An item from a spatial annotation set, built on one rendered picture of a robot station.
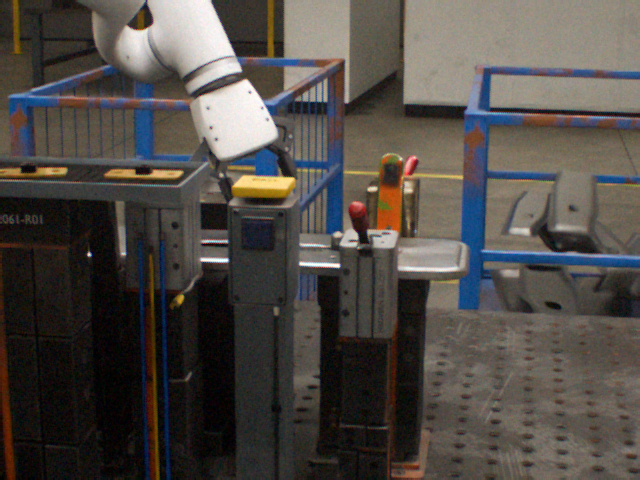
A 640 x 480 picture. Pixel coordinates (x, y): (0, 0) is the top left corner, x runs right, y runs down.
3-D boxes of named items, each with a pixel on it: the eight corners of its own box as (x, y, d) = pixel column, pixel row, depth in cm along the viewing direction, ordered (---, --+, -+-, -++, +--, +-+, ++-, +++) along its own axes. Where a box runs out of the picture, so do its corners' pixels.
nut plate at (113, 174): (184, 173, 141) (184, 163, 140) (177, 180, 137) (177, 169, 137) (112, 171, 141) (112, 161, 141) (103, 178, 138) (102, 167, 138)
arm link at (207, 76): (229, 68, 184) (237, 86, 183) (175, 88, 180) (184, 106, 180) (246, 50, 176) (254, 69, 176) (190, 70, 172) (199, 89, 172)
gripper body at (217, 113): (238, 79, 183) (270, 148, 183) (177, 102, 179) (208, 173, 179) (254, 63, 176) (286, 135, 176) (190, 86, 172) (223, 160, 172)
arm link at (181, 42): (166, 86, 176) (217, 57, 172) (129, 3, 177) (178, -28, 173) (196, 83, 184) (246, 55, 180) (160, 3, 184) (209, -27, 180)
